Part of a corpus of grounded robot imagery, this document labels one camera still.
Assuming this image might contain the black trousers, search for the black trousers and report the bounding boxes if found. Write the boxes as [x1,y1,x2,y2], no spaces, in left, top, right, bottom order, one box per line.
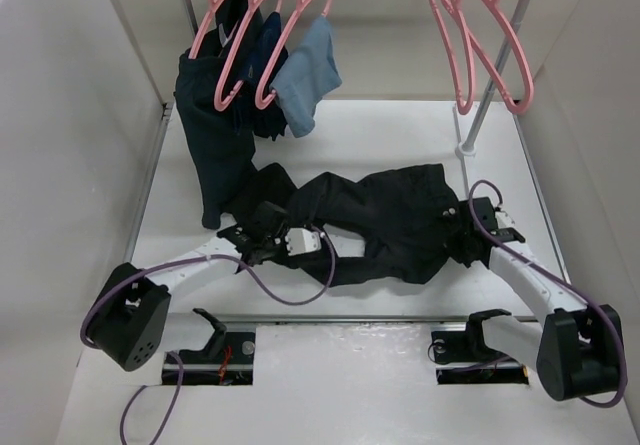
[227,163,461,286]

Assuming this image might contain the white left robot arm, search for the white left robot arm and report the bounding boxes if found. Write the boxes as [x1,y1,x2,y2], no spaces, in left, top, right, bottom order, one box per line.
[80,202,290,372]

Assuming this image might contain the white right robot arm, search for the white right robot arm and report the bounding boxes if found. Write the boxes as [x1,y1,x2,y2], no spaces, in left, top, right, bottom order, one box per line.
[448,197,628,409]

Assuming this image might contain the dark teal hanging trousers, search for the dark teal hanging trousers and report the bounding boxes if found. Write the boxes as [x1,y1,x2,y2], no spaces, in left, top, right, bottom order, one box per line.
[172,0,266,230]

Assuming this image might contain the pink empty hanger right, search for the pink empty hanger right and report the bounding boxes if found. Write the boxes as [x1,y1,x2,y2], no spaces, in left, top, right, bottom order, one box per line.
[428,0,534,115]

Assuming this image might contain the pink empty hanger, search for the pink empty hanger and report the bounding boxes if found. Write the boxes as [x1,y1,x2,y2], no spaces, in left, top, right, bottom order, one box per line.
[428,0,491,115]
[428,0,534,115]

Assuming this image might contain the pink empty hanger left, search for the pink empty hanger left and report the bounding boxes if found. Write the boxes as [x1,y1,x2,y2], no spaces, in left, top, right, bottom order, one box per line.
[428,0,491,115]

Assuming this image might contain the navy blue hanging shorts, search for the navy blue hanging shorts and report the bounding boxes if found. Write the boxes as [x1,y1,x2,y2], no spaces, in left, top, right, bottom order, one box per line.
[230,10,292,142]

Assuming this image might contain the light blue hanging shorts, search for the light blue hanging shorts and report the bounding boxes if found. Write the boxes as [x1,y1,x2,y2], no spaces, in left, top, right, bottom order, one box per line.
[270,16,342,138]

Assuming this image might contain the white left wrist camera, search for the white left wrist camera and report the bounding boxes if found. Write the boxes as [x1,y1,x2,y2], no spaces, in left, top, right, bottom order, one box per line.
[284,228,322,256]

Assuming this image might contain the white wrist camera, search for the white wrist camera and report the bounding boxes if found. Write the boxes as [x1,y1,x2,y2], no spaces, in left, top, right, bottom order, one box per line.
[284,228,322,256]
[494,207,526,243]

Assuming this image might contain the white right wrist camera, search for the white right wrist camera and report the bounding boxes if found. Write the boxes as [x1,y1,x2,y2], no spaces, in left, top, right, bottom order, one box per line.
[494,207,526,243]

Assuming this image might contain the white clothes rack frame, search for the white clothes rack frame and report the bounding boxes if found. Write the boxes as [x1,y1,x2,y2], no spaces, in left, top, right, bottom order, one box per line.
[183,0,534,157]

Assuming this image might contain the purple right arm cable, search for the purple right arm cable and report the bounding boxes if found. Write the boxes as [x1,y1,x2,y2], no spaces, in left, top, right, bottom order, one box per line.
[467,179,629,407]

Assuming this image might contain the aluminium rail at table front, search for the aluminium rail at table front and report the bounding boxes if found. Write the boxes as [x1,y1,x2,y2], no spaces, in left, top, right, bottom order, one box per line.
[158,312,542,369]

